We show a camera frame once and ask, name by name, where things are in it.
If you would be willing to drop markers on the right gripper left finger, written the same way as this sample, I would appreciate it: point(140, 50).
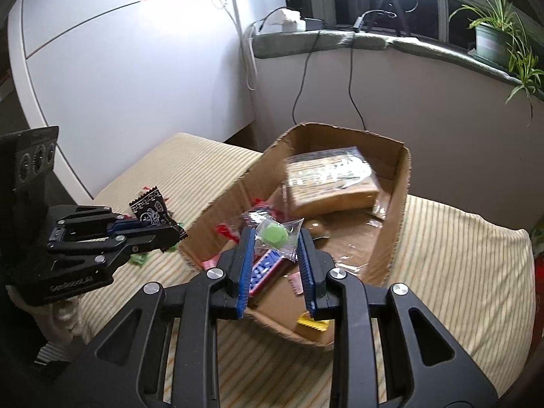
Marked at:
point(161, 348)

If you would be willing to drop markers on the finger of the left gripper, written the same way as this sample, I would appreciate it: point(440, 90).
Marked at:
point(127, 240)
point(124, 224)

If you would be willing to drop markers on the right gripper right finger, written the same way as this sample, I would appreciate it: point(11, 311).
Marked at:
point(389, 349)

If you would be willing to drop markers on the green candy packet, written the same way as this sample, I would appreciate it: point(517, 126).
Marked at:
point(139, 259)

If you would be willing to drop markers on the black patterned snack packet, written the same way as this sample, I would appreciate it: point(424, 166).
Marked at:
point(150, 207)

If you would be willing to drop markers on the yellow candy packet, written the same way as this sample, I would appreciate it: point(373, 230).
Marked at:
point(308, 321)

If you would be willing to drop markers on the clear-wrapped green candy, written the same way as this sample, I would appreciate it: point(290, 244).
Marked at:
point(280, 236)

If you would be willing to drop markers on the pink candy sachet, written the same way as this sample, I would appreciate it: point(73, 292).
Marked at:
point(296, 284)

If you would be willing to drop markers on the bagged sliced bread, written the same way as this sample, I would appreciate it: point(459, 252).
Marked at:
point(327, 181)

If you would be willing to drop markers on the large Snickers bar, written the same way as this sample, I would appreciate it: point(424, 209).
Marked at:
point(268, 267)

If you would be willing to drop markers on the striped yellow table cloth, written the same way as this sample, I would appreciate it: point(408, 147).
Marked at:
point(478, 279)

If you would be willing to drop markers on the green snack bag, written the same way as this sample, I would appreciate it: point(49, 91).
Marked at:
point(537, 238)

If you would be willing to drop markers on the brown cardboard box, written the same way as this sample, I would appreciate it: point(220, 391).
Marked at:
point(359, 241)

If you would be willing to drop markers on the potted spider plant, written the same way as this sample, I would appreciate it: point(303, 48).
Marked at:
point(502, 40)

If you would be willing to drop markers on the light tripod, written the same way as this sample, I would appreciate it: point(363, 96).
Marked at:
point(392, 9)

